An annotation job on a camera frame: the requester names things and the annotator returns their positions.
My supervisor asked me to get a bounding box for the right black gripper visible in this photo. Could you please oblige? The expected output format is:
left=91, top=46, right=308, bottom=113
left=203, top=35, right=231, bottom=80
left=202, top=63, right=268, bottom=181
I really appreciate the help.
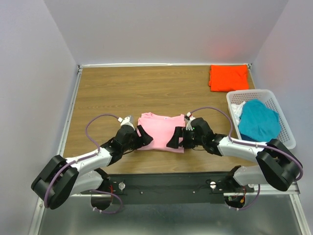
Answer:
left=166, top=125, right=205, bottom=148

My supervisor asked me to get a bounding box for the pink t shirt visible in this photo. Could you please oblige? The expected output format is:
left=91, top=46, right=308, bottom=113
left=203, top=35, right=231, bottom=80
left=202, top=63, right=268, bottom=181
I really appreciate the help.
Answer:
left=138, top=112, right=185, bottom=153

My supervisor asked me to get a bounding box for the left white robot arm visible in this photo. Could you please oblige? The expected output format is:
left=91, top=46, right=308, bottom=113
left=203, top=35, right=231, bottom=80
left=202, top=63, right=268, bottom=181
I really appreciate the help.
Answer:
left=31, top=124, right=153, bottom=210

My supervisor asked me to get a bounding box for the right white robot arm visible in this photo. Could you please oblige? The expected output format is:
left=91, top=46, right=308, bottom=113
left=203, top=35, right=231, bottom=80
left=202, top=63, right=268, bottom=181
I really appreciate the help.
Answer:
left=167, top=117, right=303, bottom=192

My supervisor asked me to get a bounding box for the folded orange t shirt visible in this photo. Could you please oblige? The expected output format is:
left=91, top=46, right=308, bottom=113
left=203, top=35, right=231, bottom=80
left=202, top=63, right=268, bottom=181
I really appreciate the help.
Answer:
left=208, top=65, right=249, bottom=92

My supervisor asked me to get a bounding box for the teal t shirt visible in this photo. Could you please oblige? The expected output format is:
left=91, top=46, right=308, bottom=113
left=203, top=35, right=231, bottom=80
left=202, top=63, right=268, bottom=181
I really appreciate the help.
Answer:
left=238, top=99, right=281, bottom=142

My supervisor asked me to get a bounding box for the white plastic basket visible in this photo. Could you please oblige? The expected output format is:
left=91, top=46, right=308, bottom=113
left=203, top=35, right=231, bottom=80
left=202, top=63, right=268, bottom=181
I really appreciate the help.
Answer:
left=226, top=89, right=296, bottom=150

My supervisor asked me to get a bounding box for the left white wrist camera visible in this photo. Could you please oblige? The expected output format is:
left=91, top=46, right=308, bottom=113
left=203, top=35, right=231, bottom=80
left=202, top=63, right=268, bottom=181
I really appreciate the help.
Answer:
left=117, top=115, right=134, bottom=129

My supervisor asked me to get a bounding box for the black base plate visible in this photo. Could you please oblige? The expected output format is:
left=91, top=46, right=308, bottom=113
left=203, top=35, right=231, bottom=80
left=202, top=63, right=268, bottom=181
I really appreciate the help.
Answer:
left=80, top=171, right=260, bottom=205

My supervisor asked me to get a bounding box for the aluminium frame rail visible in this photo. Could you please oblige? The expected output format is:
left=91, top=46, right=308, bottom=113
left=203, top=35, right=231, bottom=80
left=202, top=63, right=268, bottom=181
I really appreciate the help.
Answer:
left=28, top=65, right=83, bottom=235

